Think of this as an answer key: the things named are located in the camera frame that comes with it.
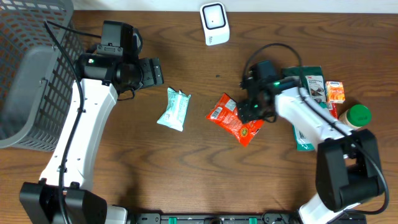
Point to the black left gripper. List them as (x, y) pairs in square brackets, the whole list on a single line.
[(154, 74)]

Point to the green product pouch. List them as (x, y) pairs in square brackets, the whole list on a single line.
[(313, 81)]

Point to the white barcode scanner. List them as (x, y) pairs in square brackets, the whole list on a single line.
[(215, 23)]

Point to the red sachet stick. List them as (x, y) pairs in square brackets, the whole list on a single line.
[(332, 109)]

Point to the small orange box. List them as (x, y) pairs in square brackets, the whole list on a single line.
[(335, 92)]

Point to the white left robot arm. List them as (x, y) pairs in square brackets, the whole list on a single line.
[(63, 193)]

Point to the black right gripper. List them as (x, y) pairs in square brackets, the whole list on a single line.
[(246, 112)]

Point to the grey plastic mesh basket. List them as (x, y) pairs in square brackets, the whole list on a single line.
[(36, 81)]

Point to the orange snack packet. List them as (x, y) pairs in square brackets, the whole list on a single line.
[(225, 115)]

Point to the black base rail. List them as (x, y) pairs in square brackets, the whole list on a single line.
[(266, 218)]

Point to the green lid spice jar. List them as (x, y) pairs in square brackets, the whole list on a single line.
[(356, 117)]

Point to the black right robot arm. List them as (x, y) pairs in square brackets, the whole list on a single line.
[(348, 170)]

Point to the mint green wipes pack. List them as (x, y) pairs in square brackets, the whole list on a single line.
[(175, 113)]

